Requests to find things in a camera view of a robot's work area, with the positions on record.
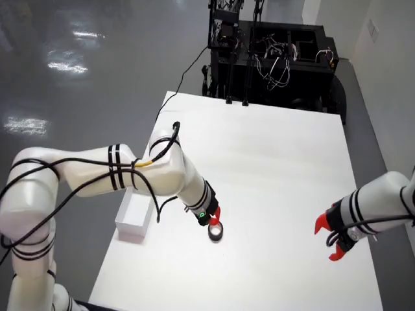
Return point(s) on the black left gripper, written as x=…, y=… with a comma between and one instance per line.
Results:
x=205, y=217

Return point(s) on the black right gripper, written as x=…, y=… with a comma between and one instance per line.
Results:
x=338, y=223

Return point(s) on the black electrical tape roll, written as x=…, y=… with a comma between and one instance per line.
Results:
x=215, y=239

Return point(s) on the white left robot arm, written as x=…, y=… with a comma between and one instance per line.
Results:
x=97, y=165

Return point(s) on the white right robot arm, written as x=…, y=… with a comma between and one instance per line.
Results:
x=382, y=197

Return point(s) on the white rectangular bin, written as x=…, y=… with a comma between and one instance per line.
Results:
x=133, y=214

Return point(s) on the black stand pole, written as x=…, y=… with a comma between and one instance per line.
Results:
x=248, y=77
x=230, y=71

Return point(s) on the black equipment cart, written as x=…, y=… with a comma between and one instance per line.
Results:
x=304, y=81

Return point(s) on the black device on stand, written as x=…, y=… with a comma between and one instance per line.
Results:
x=225, y=19

